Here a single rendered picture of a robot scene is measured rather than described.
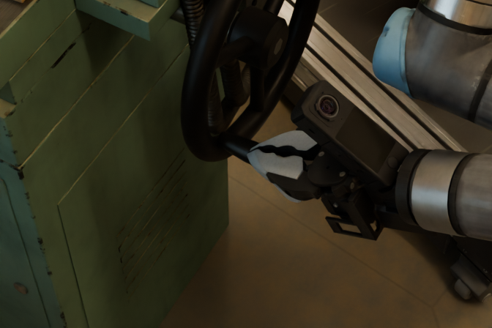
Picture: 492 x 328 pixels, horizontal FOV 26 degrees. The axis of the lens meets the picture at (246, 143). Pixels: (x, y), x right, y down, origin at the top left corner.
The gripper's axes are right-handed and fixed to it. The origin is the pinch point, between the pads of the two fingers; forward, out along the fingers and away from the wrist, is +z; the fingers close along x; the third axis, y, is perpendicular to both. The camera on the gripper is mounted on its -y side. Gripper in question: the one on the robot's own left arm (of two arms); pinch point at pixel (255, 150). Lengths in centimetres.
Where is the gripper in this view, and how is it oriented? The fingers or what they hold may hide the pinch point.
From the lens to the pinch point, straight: 109.8
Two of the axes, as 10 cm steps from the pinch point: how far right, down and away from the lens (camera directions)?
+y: 4.4, 6.7, 6.0
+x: 5.0, -7.4, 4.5
